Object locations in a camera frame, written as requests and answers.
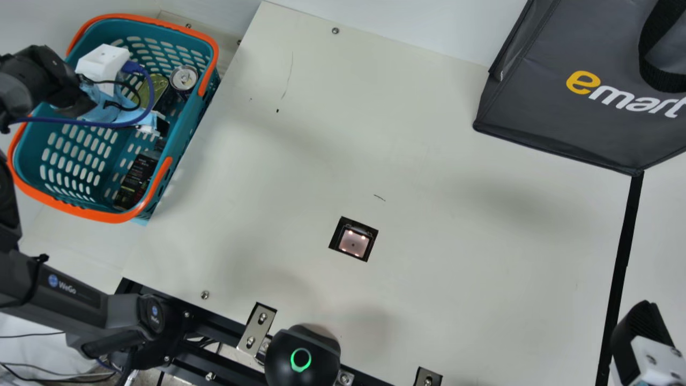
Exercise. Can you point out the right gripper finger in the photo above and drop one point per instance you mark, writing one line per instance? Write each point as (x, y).
(640, 332)

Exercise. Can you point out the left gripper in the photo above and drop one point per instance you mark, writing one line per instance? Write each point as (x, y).
(110, 110)

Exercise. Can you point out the dark coffee bottle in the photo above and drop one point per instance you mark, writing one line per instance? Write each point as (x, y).
(136, 177)

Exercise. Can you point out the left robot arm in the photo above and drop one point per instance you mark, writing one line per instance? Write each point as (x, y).
(80, 305)

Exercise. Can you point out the teal shopping basket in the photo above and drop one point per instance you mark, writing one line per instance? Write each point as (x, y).
(107, 29)

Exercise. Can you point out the rectangular tin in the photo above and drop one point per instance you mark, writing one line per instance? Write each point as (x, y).
(158, 86)

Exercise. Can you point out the can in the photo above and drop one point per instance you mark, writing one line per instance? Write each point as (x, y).
(184, 76)

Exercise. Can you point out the black strip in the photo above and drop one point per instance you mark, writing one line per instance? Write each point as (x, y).
(621, 268)

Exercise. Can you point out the small square scanner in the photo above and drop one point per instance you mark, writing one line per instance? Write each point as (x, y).
(353, 239)

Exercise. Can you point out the black device with green light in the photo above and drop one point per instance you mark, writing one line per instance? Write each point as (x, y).
(301, 356)

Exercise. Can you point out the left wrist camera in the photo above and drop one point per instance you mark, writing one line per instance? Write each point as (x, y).
(102, 59)

